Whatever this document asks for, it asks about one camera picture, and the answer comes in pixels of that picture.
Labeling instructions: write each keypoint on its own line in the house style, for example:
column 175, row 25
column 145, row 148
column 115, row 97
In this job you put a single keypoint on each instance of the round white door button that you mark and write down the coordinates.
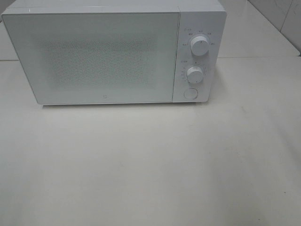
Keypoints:
column 191, row 93

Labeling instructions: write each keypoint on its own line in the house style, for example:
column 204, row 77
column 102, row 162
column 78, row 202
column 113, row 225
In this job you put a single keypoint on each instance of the white microwave knob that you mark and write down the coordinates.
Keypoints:
column 199, row 45
column 195, row 75

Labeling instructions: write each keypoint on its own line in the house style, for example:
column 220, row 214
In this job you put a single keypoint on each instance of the white microwave oven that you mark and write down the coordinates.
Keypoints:
column 196, row 17

